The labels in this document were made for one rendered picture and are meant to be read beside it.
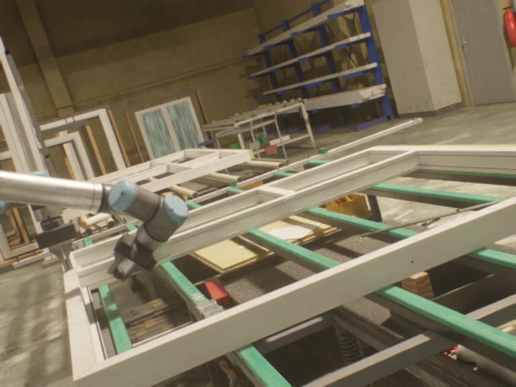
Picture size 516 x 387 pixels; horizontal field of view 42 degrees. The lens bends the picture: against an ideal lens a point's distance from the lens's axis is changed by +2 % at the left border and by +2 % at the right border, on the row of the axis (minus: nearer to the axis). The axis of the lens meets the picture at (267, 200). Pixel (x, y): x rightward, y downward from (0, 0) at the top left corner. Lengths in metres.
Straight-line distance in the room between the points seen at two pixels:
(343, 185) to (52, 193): 1.11
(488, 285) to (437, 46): 9.69
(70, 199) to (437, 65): 9.84
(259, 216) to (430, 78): 9.09
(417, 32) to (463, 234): 9.84
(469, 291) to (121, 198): 0.98
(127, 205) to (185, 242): 0.52
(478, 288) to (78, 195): 1.15
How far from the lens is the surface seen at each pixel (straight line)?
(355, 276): 1.44
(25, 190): 1.96
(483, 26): 10.86
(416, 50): 11.41
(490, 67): 10.93
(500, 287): 1.94
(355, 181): 2.55
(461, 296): 1.87
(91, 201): 2.00
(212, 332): 1.35
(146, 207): 1.90
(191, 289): 1.90
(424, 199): 2.26
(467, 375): 1.61
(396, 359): 1.27
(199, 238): 2.37
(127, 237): 2.06
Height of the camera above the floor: 1.36
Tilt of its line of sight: 10 degrees down
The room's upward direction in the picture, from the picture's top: 17 degrees counter-clockwise
